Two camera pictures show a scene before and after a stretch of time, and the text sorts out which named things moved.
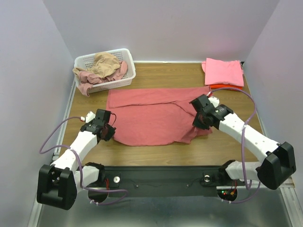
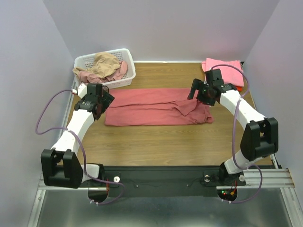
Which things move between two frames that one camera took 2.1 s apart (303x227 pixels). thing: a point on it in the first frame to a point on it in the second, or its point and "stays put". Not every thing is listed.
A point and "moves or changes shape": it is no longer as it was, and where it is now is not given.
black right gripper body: (199, 121) to (197, 87)
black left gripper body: (108, 132) to (107, 99)
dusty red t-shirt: (155, 116) moves or changes shape
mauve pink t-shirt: (87, 79) stays put
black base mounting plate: (164, 181) stays put
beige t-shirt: (105, 64) stays put
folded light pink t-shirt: (226, 72) stays put
